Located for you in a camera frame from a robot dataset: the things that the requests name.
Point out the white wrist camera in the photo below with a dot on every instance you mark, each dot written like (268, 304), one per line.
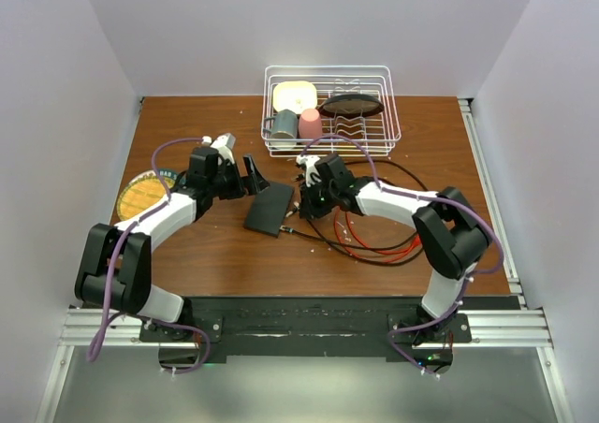
(224, 145)
(308, 164)

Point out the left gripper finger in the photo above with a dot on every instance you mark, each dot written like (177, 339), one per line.
(255, 186)
(251, 168)

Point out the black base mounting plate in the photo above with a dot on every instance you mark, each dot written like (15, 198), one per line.
(338, 327)

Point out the pink cup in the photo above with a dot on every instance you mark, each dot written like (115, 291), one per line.
(310, 124)

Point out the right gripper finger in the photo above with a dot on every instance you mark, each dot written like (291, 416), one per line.
(308, 210)
(307, 191)

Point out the white wire dish rack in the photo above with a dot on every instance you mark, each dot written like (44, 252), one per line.
(377, 134)

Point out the round yellow green coaster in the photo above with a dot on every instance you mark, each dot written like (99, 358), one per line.
(141, 193)

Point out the dark brown oval bowl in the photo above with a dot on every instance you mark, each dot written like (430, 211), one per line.
(351, 106)

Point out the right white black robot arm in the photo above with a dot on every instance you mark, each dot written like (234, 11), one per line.
(430, 226)

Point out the aluminium frame rail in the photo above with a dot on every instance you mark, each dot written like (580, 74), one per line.
(154, 371)

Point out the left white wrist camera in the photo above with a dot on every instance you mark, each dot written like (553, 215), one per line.
(224, 145)

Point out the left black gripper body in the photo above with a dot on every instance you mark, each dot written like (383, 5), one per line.
(227, 182)

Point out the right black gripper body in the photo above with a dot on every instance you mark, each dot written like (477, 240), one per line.
(325, 199)

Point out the grey mug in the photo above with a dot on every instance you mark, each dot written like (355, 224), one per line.
(283, 125)

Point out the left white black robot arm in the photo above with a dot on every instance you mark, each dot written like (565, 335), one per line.
(116, 266)

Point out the cream square plate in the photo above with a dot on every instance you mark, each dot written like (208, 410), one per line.
(295, 95)

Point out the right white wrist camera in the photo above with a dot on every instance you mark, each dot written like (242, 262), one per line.
(308, 164)

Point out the black network switch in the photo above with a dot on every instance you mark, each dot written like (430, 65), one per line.
(268, 210)

